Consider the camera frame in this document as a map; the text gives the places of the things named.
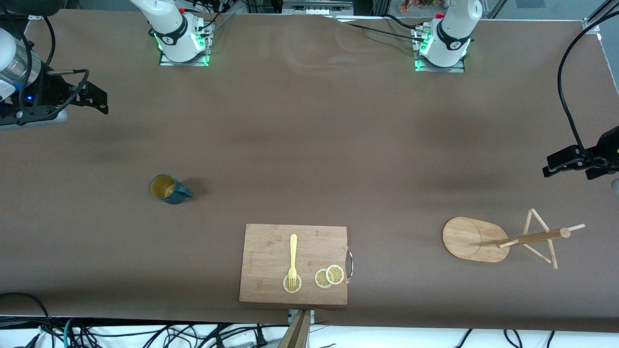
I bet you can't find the wooden post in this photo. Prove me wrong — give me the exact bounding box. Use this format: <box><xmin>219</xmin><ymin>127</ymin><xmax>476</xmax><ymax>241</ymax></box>
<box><xmin>278</xmin><ymin>309</ymin><xmax>311</xmax><ymax>348</ymax></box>

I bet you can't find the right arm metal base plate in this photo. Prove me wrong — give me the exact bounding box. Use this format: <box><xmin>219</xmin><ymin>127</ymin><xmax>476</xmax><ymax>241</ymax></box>
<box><xmin>160</xmin><ymin>19</ymin><xmax>212</xmax><ymax>67</ymax></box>

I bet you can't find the wooden mug rack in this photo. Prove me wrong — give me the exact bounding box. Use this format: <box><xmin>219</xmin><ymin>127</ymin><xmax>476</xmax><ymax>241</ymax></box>
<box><xmin>442</xmin><ymin>208</ymin><xmax>586</xmax><ymax>270</ymax></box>

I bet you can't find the wooden cutting board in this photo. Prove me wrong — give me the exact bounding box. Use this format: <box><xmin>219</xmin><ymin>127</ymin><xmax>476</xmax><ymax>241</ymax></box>
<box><xmin>239</xmin><ymin>223</ymin><xmax>354</xmax><ymax>305</ymax></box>

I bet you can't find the teal cup yellow inside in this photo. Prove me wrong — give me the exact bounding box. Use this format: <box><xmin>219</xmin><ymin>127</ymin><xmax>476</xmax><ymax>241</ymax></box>
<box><xmin>149</xmin><ymin>174</ymin><xmax>193</xmax><ymax>205</ymax></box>

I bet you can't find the brown table cover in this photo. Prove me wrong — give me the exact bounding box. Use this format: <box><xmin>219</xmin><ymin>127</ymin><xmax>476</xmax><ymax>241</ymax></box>
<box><xmin>0</xmin><ymin>10</ymin><xmax>619</xmax><ymax>334</ymax></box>

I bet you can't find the grey power strip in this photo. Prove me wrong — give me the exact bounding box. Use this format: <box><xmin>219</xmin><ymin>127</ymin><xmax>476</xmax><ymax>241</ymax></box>
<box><xmin>283</xmin><ymin>0</ymin><xmax>354</xmax><ymax>15</ymax></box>

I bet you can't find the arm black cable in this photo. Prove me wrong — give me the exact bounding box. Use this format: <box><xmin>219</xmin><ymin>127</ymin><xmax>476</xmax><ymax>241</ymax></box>
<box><xmin>0</xmin><ymin>14</ymin><xmax>90</xmax><ymax>121</ymax></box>
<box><xmin>557</xmin><ymin>22</ymin><xmax>619</xmax><ymax>162</ymax></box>

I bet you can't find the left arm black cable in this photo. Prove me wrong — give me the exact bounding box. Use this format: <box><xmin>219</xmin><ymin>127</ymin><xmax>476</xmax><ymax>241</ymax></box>
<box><xmin>557</xmin><ymin>22</ymin><xmax>619</xmax><ymax>162</ymax></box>

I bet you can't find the black cable on table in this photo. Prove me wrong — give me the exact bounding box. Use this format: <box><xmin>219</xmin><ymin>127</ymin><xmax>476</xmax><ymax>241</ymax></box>
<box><xmin>334</xmin><ymin>14</ymin><xmax>426</xmax><ymax>42</ymax></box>

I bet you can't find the looped black floor cable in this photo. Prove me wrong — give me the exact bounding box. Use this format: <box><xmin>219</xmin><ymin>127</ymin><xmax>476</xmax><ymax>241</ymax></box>
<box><xmin>0</xmin><ymin>292</ymin><xmax>55</xmax><ymax>348</ymax></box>

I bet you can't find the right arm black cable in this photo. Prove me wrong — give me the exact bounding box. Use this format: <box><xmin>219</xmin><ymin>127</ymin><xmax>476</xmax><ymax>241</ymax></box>
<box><xmin>0</xmin><ymin>14</ymin><xmax>90</xmax><ymax>121</ymax></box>

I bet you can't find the yellow plastic fork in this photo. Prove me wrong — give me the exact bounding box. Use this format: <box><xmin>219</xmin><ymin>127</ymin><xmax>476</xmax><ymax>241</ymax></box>
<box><xmin>288</xmin><ymin>234</ymin><xmax>298</xmax><ymax>290</ymax></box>

